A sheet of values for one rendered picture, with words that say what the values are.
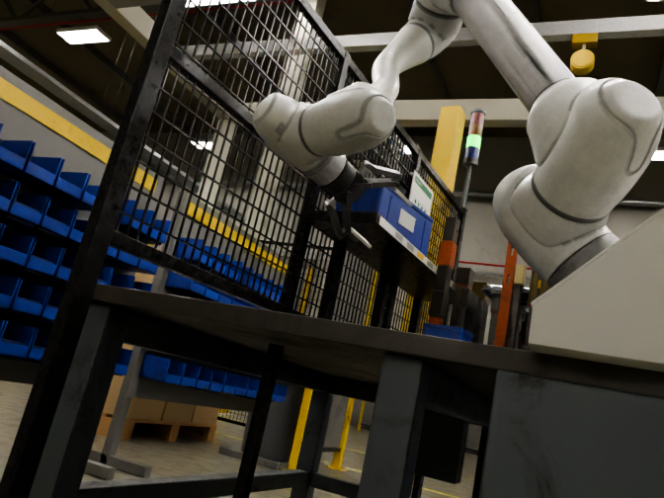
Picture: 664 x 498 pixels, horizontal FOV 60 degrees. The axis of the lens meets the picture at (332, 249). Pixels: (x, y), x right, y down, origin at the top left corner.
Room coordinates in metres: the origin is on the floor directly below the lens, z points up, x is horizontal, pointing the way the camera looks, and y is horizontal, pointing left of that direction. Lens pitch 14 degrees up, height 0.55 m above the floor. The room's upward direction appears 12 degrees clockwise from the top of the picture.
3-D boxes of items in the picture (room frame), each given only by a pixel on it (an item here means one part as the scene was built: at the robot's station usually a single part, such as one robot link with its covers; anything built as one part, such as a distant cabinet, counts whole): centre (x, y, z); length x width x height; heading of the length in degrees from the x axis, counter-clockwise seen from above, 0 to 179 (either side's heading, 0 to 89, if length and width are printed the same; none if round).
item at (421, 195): (2.15, -0.30, 1.30); 0.23 x 0.02 x 0.31; 148
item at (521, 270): (1.71, -0.58, 0.88); 0.04 x 0.04 x 0.37; 58
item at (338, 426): (4.87, -0.25, 1.00); 1.04 x 0.14 x 2.00; 155
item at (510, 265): (1.69, -0.54, 0.95); 0.03 x 0.01 x 0.50; 58
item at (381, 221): (1.83, -0.24, 1.01); 0.90 x 0.22 x 0.03; 148
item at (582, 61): (3.40, -1.39, 2.85); 0.16 x 0.10 x 0.85; 65
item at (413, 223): (1.67, -0.14, 1.09); 0.30 x 0.17 x 0.13; 139
